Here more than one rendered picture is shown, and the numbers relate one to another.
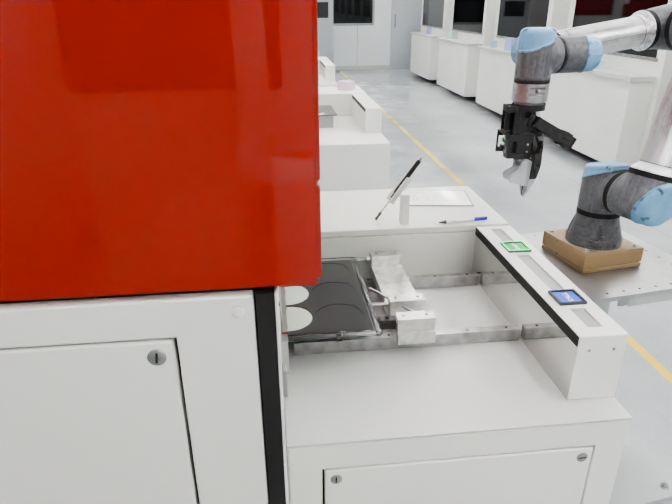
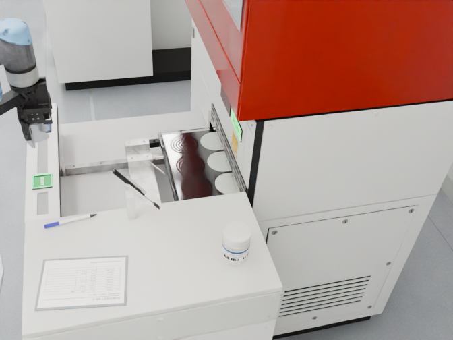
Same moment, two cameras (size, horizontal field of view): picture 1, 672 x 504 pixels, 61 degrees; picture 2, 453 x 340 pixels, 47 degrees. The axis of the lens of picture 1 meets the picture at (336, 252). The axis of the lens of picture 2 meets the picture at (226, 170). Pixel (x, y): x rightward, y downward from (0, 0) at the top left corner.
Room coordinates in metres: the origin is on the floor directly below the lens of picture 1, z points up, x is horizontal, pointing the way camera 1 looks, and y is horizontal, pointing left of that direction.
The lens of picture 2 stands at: (2.44, -0.13, 2.05)
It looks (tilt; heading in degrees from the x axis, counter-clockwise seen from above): 42 degrees down; 169
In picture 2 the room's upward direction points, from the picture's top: 5 degrees clockwise
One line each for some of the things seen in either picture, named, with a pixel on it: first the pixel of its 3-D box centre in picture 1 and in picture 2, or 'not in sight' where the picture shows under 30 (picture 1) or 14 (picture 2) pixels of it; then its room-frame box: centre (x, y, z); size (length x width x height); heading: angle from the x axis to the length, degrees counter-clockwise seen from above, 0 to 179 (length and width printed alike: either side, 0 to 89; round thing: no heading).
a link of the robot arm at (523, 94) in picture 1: (530, 93); (22, 73); (1.27, -0.42, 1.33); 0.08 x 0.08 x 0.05
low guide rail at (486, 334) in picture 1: (408, 339); (140, 161); (1.06, -0.16, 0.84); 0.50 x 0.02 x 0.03; 96
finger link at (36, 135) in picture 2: (515, 174); (37, 136); (1.28, -0.42, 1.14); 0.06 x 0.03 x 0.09; 96
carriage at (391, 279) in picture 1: (398, 297); (143, 182); (1.19, -0.15, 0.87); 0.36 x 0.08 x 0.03; 6
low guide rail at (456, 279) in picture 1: (384, 283); not in sight; (1.33, -0.13, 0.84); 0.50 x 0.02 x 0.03; 96
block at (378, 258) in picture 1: (385, 257); not in sight; (1.36, -0.13, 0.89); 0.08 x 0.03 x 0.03; 96
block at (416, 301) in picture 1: (406, 302); (139, 160); (1.12, -0.16, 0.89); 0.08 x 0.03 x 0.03; 96
